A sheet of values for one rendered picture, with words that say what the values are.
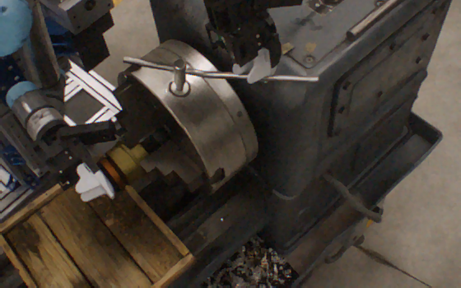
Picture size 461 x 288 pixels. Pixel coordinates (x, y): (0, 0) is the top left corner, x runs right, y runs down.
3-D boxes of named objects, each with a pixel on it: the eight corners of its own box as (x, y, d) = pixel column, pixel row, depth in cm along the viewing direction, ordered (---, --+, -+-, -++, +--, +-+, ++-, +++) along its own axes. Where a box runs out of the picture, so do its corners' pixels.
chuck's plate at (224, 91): (164, 86, 132) (160, 11, 104) (249, 178, 123) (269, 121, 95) (153, 94, 131) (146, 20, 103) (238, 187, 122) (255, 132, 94)
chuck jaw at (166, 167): (181, 128, 107) (220, 164, 101) (185, 141, 111) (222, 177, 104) (137, 161, 103) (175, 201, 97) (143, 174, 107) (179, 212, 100)
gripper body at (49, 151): (67, 194, 106) (38, 156, 112) (101, 169, 109) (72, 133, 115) (53, 176, 100) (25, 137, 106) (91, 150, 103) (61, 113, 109)
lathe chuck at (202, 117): (153, 94, 131) (146, 20, 103) (238, 187, 122) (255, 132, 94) (123, 114, 128) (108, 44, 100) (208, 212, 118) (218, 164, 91)
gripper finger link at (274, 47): (257, 62, 88) (248, 20, 82) (265, 56, 88) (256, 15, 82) (277, 73, 85) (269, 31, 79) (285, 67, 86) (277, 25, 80)
